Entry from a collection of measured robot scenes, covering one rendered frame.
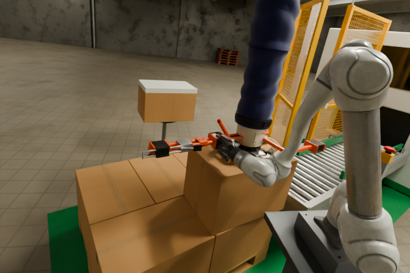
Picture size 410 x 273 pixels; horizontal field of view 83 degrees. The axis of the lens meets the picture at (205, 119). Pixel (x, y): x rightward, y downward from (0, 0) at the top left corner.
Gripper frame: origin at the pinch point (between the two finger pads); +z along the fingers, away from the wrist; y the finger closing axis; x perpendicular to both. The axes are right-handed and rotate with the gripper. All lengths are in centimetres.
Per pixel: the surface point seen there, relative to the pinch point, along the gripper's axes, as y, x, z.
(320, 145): -3, 54, -32
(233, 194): 25.8, 4.4, -18.5
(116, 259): 53, -56, -7
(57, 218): 109, -78, 95
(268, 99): -26.6, 23.9, -10.3
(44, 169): 110, -84, 179
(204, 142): -0.7, -9.2, -2.3
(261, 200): 37, 28, -21
